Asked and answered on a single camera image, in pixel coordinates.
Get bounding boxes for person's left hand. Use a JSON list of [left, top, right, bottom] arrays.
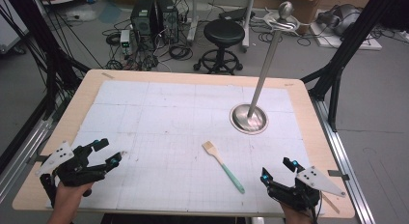
[[51, 180, 95, 217]]

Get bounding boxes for black table clamp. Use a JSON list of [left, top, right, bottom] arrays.
[[327, 169, 350, 182], [26, 154, 50, 164]]

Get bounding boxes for black round stool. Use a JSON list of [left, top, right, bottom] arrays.
[[193, 18, 246, 75]]

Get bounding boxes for white flat board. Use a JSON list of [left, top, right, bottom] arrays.
[[309, 10, 384, 52]]

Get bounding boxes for thin wooden strip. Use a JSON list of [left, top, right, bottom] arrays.
[[321, 192, 341, 215]]

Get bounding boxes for white stand leg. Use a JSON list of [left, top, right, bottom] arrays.
[[186, 0, 200, 46], [240, 0, 258, 54]]

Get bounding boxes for cardboard box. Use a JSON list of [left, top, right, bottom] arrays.
[[285, 0, 376, 36]]

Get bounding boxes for grey rounded device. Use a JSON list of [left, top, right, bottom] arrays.
[[315, 4, 362, 37]]

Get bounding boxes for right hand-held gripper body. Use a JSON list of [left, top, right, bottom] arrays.
[[265, 165, 347, 214]]

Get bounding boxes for flat black device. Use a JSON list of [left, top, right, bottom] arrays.
[[218, 6, 256, 23]]

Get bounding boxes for silver metal utensil stand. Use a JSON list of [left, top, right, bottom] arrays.
[[229, 1, 311, 136]]

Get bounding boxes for person's right hand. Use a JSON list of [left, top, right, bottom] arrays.
[[279, 203, 315, 224]]

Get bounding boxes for black metal frame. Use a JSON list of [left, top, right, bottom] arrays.
[[300, 0, 409, 132], [0, 0, 92, 121]]

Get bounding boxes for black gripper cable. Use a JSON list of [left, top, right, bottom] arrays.
[[308, 190, 323, 224]]

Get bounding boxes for white grid mat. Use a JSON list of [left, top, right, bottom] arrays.
[[45, 79, 326, 217]]

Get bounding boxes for white cabinet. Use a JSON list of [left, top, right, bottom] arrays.
[[0, 0, 31, 55]]

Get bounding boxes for aluminium rail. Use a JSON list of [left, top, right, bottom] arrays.
[[310, 97, 376, 224], [0, 117, 55, 204]]

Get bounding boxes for tangle of black floor cables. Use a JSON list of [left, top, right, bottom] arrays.
[[101, 17, 195, 72]]

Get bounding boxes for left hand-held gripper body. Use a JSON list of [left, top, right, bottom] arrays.
[[34, 141, 109, 208]]

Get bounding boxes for black computer tower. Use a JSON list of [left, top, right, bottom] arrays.
[[129, 0, 159, 47], [156, 0, 180, 45]]

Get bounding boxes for wooden spatula with teal handle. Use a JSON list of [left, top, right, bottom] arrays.
[[202, 140, 246, 195]]

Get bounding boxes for small white power supply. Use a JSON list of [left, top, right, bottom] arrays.
[[120, 29, 132, 56]]

